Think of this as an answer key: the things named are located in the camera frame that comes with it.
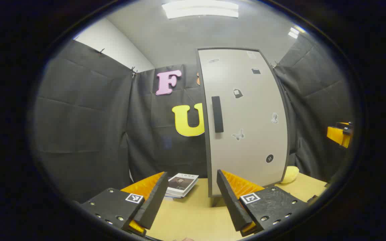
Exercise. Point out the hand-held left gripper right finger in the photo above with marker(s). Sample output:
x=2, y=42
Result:
x=233, y=207

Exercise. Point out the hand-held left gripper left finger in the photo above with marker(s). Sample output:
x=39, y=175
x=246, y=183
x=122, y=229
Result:
x=152, y=204

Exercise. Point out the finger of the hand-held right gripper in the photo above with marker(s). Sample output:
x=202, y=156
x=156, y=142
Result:
x=338, y=136

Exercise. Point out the dark grey cabinet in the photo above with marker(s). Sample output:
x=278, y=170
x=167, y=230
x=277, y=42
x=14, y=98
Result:
x=207, y=167

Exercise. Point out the grey cabinet door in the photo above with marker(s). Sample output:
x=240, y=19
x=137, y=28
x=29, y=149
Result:
x=246, y=110

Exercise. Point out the white portrait cover book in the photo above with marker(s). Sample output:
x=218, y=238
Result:
x=183, y=182

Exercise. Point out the yellow bun toy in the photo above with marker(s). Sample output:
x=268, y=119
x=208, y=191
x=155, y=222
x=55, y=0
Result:
x=290, y=174

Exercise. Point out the small ceiling light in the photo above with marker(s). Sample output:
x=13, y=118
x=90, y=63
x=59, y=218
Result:
x=293, y=32

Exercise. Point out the black backdrop cloth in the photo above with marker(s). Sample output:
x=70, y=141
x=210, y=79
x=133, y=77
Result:
x=79, y=117

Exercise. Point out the long ceiling light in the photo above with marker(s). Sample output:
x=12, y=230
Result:
x=199, y=9

